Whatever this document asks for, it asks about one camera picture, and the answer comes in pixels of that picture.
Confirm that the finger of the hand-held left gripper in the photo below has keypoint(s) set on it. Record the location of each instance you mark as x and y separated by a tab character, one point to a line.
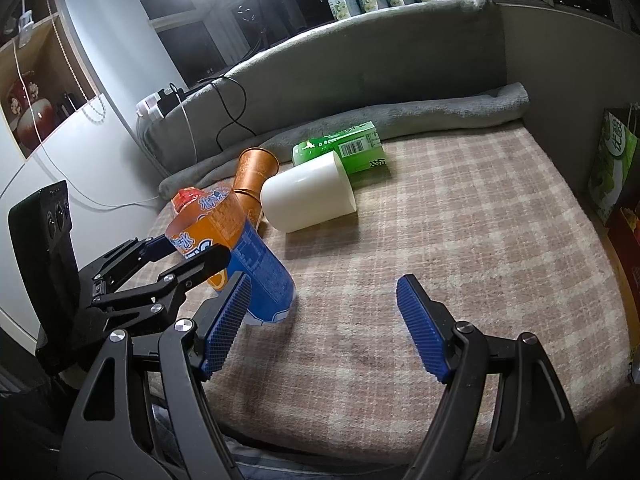
160	248
202	264

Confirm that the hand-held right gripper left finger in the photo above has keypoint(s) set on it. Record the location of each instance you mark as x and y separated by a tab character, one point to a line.
227	327

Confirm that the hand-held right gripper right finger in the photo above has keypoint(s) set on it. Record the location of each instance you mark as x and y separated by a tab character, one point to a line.
420	330

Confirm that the orange and blue drink bottle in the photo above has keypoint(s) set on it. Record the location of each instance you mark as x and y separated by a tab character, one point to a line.
260	270

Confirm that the white cup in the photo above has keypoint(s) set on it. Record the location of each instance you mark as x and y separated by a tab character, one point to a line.
305	195

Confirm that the copper paper cup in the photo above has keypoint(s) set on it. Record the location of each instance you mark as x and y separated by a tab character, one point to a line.
255	175

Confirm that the plaid blanket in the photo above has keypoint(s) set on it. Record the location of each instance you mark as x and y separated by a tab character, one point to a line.
450	220

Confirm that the power strip with plugs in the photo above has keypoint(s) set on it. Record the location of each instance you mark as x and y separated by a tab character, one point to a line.
159	102

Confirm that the red pot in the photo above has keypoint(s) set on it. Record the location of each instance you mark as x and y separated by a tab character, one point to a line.
27	110

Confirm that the green drink carton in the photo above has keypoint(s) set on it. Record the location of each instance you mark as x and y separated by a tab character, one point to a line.
361	144

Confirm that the rolled grey blanket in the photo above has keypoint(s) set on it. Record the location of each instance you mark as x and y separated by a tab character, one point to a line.
425	110

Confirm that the red box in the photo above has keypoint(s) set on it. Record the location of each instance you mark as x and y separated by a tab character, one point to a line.
627	255

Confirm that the white charger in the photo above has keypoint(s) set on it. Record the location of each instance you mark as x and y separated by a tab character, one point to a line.
23	25

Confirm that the green paper bag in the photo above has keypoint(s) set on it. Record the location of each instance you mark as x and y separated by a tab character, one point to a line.
617	170

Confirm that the grey fleece cover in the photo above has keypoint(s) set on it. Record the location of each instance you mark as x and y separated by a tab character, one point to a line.
350	55

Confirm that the black tripod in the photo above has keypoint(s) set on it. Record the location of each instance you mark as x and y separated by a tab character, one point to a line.
255	10

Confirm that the wooden wall shelf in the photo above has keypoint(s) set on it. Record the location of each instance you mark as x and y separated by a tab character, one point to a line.
50	60

